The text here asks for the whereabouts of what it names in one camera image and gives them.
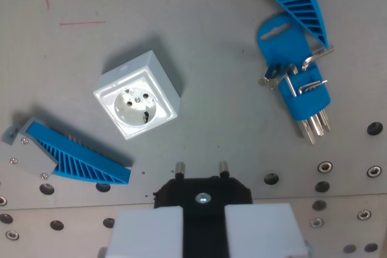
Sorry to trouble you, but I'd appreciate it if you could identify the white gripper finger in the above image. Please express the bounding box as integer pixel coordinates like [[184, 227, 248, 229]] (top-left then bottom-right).
[[224, 203, 310, 258], [105, 205, 184, 258]]

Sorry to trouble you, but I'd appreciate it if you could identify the black power plug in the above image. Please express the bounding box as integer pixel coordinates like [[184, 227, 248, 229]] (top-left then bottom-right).
[[153, 160, 253, 258]]

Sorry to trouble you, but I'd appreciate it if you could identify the blue ribbed wedge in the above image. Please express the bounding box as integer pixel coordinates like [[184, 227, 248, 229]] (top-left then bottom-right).
[[241, 0, 330, 49], [25, 121, 132, 185]]

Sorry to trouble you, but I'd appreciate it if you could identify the medium silver hex key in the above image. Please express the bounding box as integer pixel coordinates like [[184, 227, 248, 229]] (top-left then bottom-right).
[[282, 63, 319, 146]]

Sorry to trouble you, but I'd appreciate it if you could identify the small silver hex key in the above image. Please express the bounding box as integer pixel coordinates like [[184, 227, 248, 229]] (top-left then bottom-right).
[[299, 80, 328, 137]]

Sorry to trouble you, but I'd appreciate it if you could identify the large silver hex key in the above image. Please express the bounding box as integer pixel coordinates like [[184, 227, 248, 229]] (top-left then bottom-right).
[[301, 45, 335, 134]]

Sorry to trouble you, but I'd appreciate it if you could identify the blue hex key holder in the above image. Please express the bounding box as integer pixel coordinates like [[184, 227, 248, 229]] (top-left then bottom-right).
[[256, 13, 331, 121]]

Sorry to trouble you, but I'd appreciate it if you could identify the white wall socket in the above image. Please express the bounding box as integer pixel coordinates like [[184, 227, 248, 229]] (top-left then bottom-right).
[[93, 50, 182, 141]]

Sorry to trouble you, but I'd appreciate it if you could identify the gray mounting bracket with screws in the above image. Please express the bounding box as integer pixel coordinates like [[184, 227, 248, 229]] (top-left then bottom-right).
[[0, 117, 59, 181]]

